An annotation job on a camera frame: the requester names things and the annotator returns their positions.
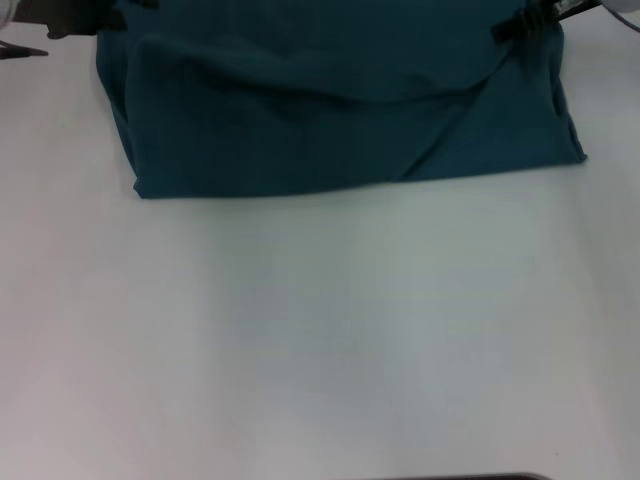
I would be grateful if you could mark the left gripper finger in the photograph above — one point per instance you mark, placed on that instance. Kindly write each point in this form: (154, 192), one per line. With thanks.
(112, 22)
(145, 3)

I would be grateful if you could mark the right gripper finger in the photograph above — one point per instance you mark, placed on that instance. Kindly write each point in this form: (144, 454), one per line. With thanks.
(520, 25)

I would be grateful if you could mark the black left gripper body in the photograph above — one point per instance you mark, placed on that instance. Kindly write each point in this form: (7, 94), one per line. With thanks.
(72, 20)

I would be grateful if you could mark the teal blue printed t-shirt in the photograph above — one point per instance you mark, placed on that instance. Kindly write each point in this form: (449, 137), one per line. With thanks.
(325, 115)

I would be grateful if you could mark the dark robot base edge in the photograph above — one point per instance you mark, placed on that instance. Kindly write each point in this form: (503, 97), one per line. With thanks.
(460, 477)

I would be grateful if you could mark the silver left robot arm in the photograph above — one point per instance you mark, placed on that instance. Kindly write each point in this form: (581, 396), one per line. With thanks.
(5, 10)

